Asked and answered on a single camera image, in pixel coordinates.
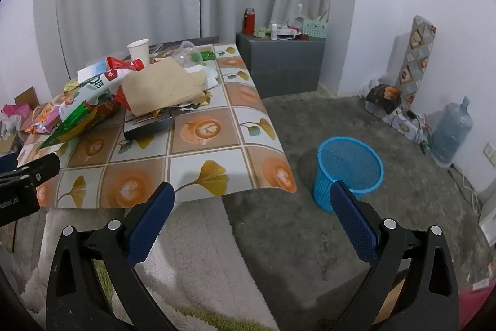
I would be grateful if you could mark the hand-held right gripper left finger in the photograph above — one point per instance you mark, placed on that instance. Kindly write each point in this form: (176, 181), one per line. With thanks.
(151, 222)

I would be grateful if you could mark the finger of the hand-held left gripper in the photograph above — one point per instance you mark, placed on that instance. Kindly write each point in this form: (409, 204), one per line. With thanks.
(7, 162)
(38, 166)

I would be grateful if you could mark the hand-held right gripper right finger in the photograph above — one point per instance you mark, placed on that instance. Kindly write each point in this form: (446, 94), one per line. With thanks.
(354, 222)

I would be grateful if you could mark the blue plastic wastebasket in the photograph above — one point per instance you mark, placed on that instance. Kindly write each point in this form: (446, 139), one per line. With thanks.
(329, 183)

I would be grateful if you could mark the green snack packet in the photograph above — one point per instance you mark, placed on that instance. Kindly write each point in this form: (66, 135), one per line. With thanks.
(69, 123)

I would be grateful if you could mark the orange and pink snack packet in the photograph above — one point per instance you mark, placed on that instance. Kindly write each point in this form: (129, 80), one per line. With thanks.
(48, 114)

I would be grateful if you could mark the black box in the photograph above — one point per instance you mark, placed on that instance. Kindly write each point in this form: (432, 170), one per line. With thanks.
(149, 125)

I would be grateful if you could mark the white strawberry drink pouch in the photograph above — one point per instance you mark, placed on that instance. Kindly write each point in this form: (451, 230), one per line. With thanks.
(100, 83)

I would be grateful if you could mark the red snack packet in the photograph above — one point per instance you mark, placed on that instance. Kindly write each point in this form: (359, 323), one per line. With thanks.
(121, 98)

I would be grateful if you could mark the yellow snack packet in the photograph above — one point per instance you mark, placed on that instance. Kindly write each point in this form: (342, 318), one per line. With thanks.
(203, 100)

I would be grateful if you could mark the beige snack packet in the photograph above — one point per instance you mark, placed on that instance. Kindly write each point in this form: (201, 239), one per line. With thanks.
(162, 86)

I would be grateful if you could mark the white tissue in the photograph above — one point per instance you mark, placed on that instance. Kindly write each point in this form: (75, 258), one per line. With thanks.
(205, 77)

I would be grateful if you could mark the clear plastic container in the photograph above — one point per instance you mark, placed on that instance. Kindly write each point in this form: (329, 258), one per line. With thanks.
(186, 51)

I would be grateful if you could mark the crumpled white bag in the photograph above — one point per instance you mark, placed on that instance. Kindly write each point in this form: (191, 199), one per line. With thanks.
(7, 126)

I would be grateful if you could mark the open cardboard box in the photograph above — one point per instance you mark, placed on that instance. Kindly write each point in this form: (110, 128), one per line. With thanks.
(27, 94)

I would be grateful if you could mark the ginkgo print tablecloth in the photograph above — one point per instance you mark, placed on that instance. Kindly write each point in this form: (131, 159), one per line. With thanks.
(205, 160)

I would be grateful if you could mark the brown cardboard box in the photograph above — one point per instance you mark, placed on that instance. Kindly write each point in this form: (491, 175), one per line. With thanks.
(393, 296)

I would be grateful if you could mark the small yellow-green packet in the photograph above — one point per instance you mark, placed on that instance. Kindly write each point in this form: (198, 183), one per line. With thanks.
(71, 86)

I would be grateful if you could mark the white patterned box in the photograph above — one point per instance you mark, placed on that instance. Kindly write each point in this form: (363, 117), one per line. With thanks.
(403, 127)

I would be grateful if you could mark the dark box with orange print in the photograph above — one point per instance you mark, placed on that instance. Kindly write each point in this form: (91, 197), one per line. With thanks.
(381, 98)

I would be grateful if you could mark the blue water jug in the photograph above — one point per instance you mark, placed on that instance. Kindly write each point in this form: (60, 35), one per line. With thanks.
(451, 133)

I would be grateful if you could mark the white plastic bag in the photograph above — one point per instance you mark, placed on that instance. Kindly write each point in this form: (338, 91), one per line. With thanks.
(368, 88)

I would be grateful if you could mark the pink cloth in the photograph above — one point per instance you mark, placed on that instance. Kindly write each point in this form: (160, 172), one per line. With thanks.
(471, 307)

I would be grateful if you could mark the white paper cup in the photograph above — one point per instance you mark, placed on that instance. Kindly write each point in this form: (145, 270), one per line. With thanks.
(138, 51)

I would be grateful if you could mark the patterned wrapped column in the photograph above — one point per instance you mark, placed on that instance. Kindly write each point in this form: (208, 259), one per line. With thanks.
(416, 63)

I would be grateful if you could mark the white panel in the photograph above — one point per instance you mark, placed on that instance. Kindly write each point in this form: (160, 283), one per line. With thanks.
(397, 55)

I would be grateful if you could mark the grey cabinet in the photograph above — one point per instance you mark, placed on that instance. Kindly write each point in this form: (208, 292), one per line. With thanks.
(283, 63)

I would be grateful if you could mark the small green packet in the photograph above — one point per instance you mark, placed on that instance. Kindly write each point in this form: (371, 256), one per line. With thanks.
(206, 55)

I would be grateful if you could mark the dark printed flat box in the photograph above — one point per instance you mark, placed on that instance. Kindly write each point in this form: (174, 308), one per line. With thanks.
(205, 40)

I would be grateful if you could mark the teal desk organizer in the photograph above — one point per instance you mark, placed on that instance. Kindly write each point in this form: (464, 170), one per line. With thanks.
(314, 30)

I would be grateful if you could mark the white red flat item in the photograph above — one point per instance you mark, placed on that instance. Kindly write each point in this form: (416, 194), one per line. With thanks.
(288, 33)

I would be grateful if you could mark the small white bottle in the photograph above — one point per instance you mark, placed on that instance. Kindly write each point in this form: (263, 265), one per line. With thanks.
(274, 32)

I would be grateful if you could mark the small light green box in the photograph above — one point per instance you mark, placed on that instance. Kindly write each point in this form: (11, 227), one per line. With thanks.
(261, 32)

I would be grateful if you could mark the clear plastic bag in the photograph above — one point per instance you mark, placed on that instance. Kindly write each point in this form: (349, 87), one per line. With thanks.
(299, 17)

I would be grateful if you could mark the red thermos bottle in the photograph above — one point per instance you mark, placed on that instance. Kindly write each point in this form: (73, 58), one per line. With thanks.
(249, 22)

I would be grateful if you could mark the wall socket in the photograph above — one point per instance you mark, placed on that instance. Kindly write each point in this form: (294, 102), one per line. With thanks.
(491, 154)

